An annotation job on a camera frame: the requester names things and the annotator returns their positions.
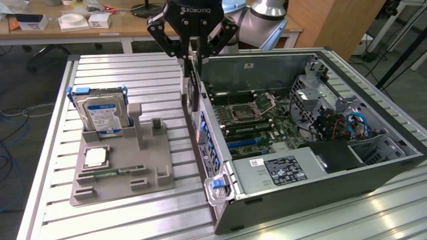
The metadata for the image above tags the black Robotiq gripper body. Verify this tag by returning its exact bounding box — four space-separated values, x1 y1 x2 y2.
162 0 225 39

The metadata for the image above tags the black graphics card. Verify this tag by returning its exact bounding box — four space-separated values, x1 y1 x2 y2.
181 36 206 114

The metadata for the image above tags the wooden desk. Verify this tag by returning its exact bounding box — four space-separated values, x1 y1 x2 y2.
0 0 305 55

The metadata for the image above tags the black round lamp base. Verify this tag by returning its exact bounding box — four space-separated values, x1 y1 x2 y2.
130 0 167 19

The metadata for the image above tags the small white box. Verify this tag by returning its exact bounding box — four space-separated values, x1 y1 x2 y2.
89 12 114 29

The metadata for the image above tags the RAM stick with white label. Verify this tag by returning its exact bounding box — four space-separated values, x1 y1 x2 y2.
210 90 253 99

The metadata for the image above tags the white square holder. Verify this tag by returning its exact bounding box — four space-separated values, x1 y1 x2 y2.
58 13 91 33

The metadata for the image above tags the metal socket cover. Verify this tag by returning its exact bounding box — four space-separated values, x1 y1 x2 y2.
253 92 281 111

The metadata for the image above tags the CPU socket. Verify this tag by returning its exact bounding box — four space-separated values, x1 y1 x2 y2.
231 103 257 120

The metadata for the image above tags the wooden cabinet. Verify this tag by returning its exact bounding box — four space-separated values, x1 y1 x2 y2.
286 0 390 61

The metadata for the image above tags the black chair base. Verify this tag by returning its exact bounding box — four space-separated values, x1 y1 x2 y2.
25 44 74 73

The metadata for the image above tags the hard disk in blue caddy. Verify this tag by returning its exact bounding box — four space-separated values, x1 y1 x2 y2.
66 84 131 139

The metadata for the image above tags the perforated metal disk bay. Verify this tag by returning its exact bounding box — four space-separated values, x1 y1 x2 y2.
289 73 338 131

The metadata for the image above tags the black RAM stick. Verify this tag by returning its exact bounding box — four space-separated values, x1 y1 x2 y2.
226 121 275 134

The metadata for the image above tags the white box with dark lid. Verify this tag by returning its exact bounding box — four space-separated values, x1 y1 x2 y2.
15 13 50 31

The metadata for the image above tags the green motherboard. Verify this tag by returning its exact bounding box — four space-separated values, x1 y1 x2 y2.
203 86 305 161

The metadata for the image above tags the white floor box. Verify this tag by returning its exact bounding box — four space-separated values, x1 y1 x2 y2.
354 33 376 57

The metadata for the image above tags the blue expansion slot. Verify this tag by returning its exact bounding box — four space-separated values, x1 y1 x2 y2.
226 138 265 149

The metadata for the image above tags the grey parts rack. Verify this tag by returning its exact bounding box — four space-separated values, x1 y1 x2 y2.
69 102 177 208

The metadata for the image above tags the silver CPU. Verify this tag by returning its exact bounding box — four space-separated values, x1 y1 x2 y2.
83 148 109 168

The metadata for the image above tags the grey power supply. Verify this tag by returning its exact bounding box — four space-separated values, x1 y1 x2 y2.
231 146 331 196

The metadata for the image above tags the green RAM stick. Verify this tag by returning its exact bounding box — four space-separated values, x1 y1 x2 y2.
79 165 147 177

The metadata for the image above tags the black plastic shroud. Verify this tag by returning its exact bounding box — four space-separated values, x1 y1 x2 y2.
298 139 368 175

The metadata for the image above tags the blue case latch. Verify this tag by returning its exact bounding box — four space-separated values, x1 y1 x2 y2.
210 178 225 194

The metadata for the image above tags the grey sheet metal disk bay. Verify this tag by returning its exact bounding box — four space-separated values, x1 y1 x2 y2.
346 134 405 166

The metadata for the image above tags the dark open PC case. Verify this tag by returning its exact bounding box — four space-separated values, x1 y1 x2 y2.
179 47 427 236

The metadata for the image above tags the white floor cable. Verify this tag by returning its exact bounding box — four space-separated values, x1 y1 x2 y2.
0 102 55 118

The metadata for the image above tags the red wire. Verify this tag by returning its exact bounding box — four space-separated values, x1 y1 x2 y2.
333 118 343 138

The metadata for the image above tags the blue wire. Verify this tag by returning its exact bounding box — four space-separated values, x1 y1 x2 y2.
346 112 372 137

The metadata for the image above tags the blue floor cable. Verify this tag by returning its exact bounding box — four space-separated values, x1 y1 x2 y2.
0 109 29 213

